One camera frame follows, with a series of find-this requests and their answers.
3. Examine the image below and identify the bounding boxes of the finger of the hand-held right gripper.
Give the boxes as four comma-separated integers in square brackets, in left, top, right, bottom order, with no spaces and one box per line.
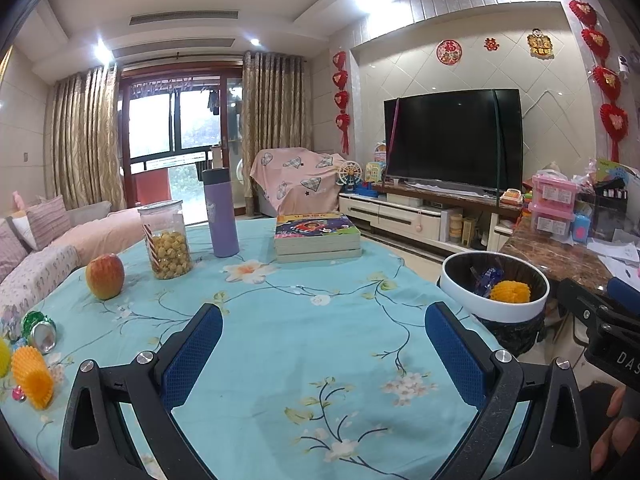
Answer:
[559,278,608,346]
[606,275,640,311]

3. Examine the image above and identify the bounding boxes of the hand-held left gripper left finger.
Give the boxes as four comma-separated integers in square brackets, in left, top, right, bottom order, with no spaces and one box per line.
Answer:
[59,302,224,480]

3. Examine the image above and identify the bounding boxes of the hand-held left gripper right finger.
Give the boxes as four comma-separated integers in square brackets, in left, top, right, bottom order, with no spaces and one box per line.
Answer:
[424,302,593,480]

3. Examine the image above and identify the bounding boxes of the white round bin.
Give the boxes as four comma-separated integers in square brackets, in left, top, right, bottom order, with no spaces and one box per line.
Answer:
[440,251,551,321]

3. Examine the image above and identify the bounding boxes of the yellow-orange foam fruit net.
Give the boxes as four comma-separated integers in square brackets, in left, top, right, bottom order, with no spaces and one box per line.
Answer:
[490,280,532,305]
[11,346,55,411]

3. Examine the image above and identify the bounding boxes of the blue foil wrapper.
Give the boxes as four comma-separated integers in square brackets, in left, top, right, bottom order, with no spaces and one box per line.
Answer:
[470,266,505,297]

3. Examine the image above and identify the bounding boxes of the person's right hand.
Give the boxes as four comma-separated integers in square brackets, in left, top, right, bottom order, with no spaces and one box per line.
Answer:
[590,386,640,473]

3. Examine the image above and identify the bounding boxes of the loose white papers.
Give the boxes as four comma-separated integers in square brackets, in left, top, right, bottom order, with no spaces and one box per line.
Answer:
[585,237,640,291]

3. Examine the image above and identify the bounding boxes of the brown marble side table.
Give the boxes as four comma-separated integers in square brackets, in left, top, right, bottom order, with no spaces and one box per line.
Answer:
[497,220,640,301]

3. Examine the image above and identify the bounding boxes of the black organizer box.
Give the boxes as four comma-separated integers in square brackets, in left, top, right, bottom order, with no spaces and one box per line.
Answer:
[590,187,628,241]

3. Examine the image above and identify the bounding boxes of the clear jar of popcorn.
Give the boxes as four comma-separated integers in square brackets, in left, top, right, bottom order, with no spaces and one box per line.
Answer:
[136,200,193,281]

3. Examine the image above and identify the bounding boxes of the teal floral tablecloth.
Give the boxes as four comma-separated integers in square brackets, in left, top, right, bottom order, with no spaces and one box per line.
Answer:
[0,217,536,480]

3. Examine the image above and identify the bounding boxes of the red yellow apple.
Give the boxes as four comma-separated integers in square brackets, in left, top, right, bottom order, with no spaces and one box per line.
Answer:
[85,254,126,301]

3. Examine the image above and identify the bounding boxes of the purple thermos bottle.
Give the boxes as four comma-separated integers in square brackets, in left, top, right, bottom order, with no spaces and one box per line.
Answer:
[201,167,241,259]

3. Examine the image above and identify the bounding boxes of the white television cabinet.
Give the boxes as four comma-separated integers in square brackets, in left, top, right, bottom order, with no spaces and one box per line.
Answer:
[338,185,523,256]

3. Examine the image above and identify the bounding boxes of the pink sofa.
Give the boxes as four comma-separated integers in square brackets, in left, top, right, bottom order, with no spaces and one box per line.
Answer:
[0,200,151,331]

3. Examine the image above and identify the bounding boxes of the green drink can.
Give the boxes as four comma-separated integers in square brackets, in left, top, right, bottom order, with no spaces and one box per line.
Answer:
[21,310,57,356]

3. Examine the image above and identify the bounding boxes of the book with white pages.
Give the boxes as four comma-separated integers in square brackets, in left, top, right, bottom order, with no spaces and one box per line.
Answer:
[276,246,363,264]

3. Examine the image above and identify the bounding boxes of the thick colourful cover book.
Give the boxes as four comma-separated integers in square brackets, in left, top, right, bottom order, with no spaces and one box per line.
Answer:
[274,212,362,251]

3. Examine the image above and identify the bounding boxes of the striped pink cushion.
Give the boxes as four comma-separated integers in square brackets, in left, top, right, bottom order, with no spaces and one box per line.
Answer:
[25,195,73,251]
[0,220,31,286]

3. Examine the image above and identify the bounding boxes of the colourful toy house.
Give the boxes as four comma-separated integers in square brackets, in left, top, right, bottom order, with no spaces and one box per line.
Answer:
[364,141,388,186]

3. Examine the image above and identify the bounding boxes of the pink printed cover cloth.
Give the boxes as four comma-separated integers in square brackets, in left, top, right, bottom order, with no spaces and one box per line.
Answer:
[249,147,348,218]

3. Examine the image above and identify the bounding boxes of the toy ferris wheel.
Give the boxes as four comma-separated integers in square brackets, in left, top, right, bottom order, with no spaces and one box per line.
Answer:
[336,160,363,193]

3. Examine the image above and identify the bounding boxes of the red heart hanging decoration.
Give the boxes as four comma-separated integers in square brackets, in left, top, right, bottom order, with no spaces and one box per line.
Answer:
[331,50,352,156]
[569,0,630,163]

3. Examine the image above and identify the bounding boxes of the black flat television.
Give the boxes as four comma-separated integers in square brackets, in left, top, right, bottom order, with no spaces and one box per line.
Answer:
[383,88,523,196]

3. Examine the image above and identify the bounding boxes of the wooden framed balcony door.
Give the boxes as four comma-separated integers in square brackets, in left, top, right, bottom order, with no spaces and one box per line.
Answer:
[117,62,246,211]

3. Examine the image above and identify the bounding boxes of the beige patterned curtain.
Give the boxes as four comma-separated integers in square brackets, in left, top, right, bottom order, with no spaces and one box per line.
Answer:
[50,66,127,211]
[240,50,307,218]

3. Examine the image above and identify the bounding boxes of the ceiling air vent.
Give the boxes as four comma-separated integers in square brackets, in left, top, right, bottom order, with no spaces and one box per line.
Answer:
[129,9,240,27]

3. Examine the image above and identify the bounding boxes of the figure wall decal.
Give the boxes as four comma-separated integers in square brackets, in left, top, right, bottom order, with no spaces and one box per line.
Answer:
[526,28,555,58]

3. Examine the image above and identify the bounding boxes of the round red wall decal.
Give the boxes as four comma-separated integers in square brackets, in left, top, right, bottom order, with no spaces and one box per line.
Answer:
[436,39,462,66]

